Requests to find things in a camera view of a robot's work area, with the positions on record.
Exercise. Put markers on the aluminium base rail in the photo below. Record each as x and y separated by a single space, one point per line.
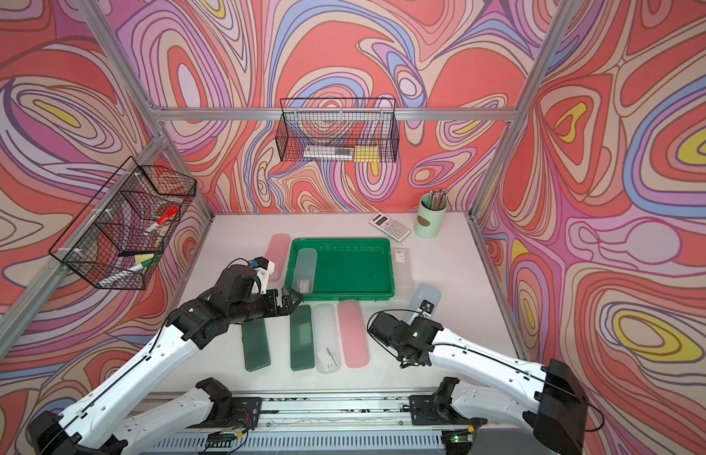
338 422

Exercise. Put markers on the black wire basket wall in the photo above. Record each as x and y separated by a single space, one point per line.
340 122
106 236

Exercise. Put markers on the black wire basket left wall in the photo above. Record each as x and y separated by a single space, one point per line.
106 236

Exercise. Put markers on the mint green pen cup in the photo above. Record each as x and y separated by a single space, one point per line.
428 222

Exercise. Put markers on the black wire basket back wall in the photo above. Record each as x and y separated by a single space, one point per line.
340 122

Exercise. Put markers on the clear frosted pencil case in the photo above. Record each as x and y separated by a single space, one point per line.
305 271

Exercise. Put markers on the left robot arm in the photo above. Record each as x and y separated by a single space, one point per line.
100 422

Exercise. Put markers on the green white marker in basket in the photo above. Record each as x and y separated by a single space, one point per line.
141 262

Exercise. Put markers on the yellow item in back basket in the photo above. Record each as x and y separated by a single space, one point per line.
366 154

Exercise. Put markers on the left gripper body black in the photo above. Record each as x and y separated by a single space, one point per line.
264 305

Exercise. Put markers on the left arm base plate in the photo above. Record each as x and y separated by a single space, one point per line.
233 411

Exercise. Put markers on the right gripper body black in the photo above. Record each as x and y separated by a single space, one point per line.
398 349

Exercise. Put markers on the pens in cup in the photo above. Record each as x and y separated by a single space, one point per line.
437 200

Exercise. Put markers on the red marker in basket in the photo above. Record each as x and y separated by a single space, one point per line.
169 216

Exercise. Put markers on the pink pencil case front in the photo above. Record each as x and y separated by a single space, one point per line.
353 335

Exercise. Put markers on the light blue pencil case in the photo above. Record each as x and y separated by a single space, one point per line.
423 292

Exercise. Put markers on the dark green pencil case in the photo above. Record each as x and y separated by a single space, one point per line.
302 355
255 345

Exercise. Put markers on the pink pencil case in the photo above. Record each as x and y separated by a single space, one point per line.
277 253
353 335

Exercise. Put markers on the white translucent pencil case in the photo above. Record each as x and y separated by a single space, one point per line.
327 350

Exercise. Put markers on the dark green pencil case left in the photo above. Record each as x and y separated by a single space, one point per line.
255 345

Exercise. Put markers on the pink pencil case far left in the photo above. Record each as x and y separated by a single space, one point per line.
277 253

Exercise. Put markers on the clear box in back basket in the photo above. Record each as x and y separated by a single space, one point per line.
324 152

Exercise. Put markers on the dark green pencil case right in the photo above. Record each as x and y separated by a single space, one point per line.
302 355

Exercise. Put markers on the green plastic storage tray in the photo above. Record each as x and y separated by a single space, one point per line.
358 269

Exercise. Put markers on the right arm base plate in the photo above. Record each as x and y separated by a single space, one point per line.
426 412

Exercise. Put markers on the white calculator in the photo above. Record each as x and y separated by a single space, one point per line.
390 227

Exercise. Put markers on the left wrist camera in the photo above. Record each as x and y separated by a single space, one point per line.
264 268

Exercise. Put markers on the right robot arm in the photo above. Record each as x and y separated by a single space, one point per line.
484 385

